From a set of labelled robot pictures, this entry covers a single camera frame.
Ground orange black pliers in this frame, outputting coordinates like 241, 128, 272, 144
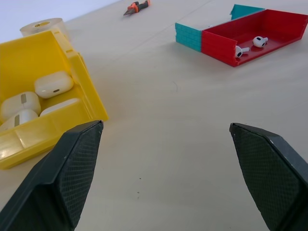
123, 0, 152, 16

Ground white earbud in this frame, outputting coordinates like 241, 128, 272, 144
234, 45, 251, 59
252, 36, 269, 48

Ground clear tape roll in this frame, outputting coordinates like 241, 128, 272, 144
19, 17, 70, 41

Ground yellow plastic bin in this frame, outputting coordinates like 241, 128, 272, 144
0, 26, 109, 170

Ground white earbud charging case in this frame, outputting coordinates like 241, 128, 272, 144
0, 91, 42, 123
0, 109, 39, 132
34, 71, 74, 99
39, 98, 80, 117

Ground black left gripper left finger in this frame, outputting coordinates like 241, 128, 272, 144
0, 120, 104, 231

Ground teal plastic tray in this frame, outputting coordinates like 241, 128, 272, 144
175, 4, 266, 53

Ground red plastic tray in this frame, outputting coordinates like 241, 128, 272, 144
201, 9, 307, 68

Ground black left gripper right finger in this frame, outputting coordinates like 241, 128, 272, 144
229, 122, 308, 231

